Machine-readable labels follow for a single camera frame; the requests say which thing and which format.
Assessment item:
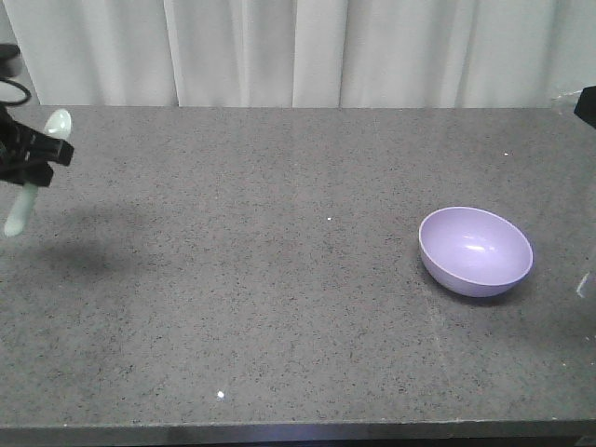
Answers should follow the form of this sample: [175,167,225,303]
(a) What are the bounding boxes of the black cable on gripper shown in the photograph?
[0,44,33,107]

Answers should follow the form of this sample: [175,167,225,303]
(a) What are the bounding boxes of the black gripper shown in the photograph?
[1,104,75,187]

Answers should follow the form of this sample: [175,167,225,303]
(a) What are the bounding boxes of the clear plastic wrap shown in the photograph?
[549,89,582,114]

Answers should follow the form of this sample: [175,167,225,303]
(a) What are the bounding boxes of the pale green plastic spoon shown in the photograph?
[4,109,72,237]

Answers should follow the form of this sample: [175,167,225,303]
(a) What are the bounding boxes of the purple plastic bowl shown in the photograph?
[418,207,534,298]

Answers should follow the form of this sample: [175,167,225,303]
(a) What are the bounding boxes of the white curtain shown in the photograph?
[1,1,595,108]

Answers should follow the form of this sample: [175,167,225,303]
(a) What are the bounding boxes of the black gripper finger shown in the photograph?
[574,86,596,129]

